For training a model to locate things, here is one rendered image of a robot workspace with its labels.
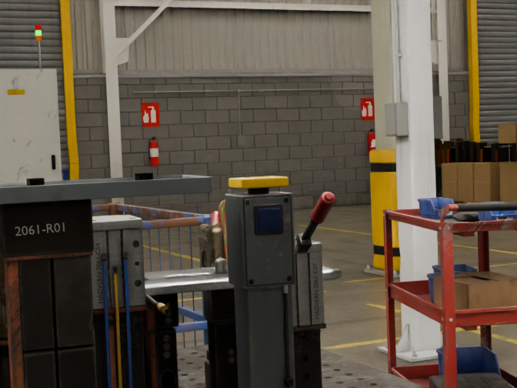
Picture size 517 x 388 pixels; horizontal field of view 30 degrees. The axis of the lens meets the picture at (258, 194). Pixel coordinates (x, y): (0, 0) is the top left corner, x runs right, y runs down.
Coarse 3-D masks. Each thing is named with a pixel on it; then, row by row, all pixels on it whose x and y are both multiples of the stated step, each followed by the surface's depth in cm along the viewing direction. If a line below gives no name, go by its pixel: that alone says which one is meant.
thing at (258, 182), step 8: (256, 176) 121; (264, 176) 120; (272, 176) 119; (280, 176) 118; (232, 184) 119; (240, 184) 116; (248, 184) 115; (256, 184) 116; (264, 184) 116; (272, 184) 116; (280, 184) 117; (288, 184) 117; (248, 192) 118; (256, 192) 118; (264, 192) 118
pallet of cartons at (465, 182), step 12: (444, 168) 1604; (456, 168) 1577; (468, 168) 1551; (480, 168) 1525; (492, 168) 1508; (444, 180) 1606; (456, 180) 1578; (468, 180) 1553; (480, 180) 1527; (492, 180) 1509; (444, 192) 1608; (456, 192) 1579; (468, 192) 1554; (480, 192) 1529; (492, 192) 1510
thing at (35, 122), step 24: (0, 72) 910; (24, 72) 920; (48, 72) 930; (0, 96) 911; (24, 96) 921; (48, 96) 931; (0, 120) 912; (24, 120) 921; (48, 120) 931; (0, 144) 912; (24, 144) 922; (48, 144) 932; (0, 168) 913; (24, 168) 923; (48, 168) 933
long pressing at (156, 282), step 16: (160, 272) 156; (176, 272) 156; (192, 272) 155; (208, 272) 154; (336, 272) 149; (160, 288) 140; (176, 288) 141; (192, 288) 142; (208, 288) 142; (224, 288) 143
